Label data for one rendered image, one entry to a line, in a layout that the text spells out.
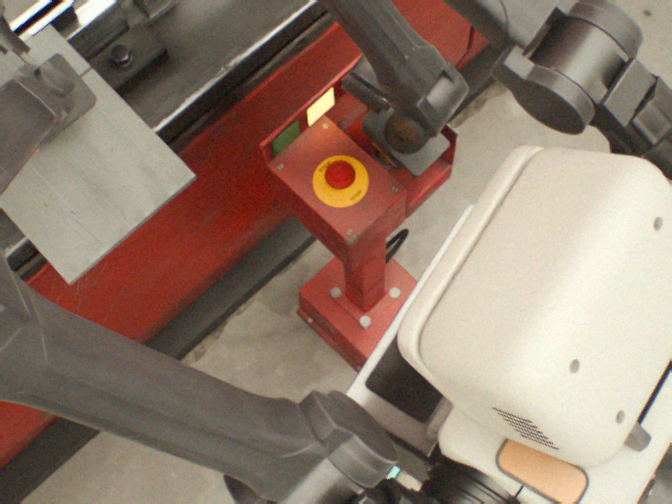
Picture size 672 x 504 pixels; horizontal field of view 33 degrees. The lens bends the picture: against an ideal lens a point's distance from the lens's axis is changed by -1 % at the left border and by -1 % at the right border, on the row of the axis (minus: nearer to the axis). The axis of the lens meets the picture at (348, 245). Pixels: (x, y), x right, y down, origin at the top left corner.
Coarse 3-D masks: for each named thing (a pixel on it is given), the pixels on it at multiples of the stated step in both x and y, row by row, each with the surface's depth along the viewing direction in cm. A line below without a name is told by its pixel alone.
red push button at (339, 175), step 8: (328, 168) 144; (336, 168) 143; (344, 168) 143; (352, 168) 144; (328, 176) 143; (336, 176) 143; (344, 176) 143; (352, 176) 143; (328, 184) 144; (336, 184) 143; (344, 184) 143
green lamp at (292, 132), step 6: (294, 126) 144; (288, 132) 144; (294, 132) 145; (276, 138) 142; (282, 138) 144; (288, 138) 145; (294, 138) 147; (276, 144) 144; (282, 144) 145; (276, 150) 145; (282, 150) 147
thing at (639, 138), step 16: (656, 80) 99; (656, 96) 98; (640, 112) 97; (656, 112) 98; (608, 128) 99; (624, 128) 98; (640, 128) 98; (656, 128) 98; (624, 144) 100; (640, 144) 99; (656, 144) 99; (656, 160) 99
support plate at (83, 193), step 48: (48, 48) 128; (96, 96) 126; (48, 144) 125; (96, 144) 124; (144, 144) 124; (48, 192) 123; (96, 192) 123; (144, 192) 122; (48, 240) 121; (96, 240) 121
